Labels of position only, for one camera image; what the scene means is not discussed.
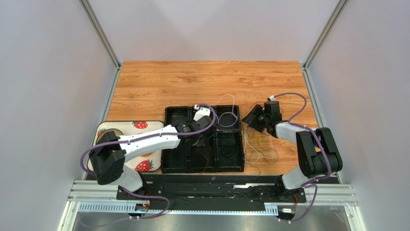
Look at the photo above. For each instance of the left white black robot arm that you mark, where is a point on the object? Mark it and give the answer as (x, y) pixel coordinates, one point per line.
(108, 157)

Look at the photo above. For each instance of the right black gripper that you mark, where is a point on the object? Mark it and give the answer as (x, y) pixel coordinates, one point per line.
(252, 115)

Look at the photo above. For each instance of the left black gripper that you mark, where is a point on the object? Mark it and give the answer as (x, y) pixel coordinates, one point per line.
(201, 142)

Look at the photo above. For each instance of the black six-compartment tray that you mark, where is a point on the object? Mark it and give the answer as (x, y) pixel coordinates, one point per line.
(222, 153)

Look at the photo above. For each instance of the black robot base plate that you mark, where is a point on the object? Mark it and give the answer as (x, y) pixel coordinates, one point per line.
(218, 192)

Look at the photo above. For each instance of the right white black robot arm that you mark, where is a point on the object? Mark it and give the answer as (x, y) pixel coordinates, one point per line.
(318, 154)

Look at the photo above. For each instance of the beige ceramic bowl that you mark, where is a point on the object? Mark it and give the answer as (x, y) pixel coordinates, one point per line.
(101, 133)

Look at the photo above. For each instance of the orange translucent cup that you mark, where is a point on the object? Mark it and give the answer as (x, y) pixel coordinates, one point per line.
(146, 155)

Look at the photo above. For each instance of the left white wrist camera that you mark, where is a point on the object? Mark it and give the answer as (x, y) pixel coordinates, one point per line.
(200, 111)

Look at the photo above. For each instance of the white strawberry pattern tray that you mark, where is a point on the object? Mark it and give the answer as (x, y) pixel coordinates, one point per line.
(142, 164)

